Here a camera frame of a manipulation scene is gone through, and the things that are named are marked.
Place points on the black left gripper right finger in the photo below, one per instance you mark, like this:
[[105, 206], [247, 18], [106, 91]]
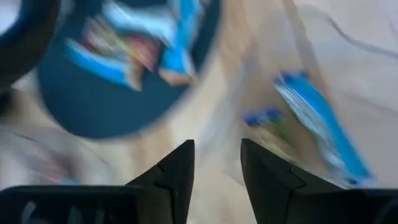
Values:
[[267, 186]]

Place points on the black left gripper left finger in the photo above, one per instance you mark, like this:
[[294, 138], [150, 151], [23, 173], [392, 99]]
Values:
[[171, 193]]

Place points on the red green Chewy granola bar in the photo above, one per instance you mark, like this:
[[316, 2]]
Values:
[[140, 49]]

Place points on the round dark blue woven mat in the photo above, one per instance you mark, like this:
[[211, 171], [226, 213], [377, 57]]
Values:
[[93, 109]]

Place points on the clear plastic bin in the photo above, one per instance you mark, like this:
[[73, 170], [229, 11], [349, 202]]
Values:
[[342, 77], [46, 155]]

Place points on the green plant in black pot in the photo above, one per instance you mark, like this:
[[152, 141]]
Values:
[[25, 40]]

